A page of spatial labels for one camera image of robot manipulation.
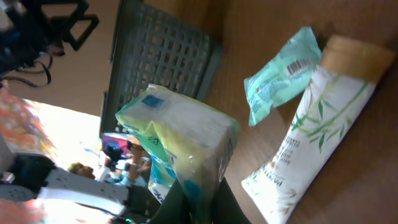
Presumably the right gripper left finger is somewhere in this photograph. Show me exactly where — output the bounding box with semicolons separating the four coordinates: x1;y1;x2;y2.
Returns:
149;180;191;224

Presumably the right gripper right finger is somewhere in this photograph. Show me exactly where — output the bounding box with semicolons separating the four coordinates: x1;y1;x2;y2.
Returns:
213;178;251;224

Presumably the green small tissue pack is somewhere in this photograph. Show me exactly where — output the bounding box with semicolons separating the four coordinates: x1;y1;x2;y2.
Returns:
116;84;240;223

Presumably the teal wet wipes pack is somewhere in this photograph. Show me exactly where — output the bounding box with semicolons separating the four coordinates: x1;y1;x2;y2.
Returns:
244;27;322;126

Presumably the white cream tube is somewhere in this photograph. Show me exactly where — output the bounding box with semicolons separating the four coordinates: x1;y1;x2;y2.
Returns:
241;35;396;224

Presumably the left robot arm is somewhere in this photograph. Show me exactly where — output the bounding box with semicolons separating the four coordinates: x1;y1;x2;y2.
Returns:
1;152;160;218

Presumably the person in background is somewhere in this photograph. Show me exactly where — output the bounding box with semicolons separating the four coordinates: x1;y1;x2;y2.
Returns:
67;144;152;187

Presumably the grey plastic basket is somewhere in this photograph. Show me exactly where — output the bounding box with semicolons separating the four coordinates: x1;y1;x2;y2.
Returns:
99;0;222;135

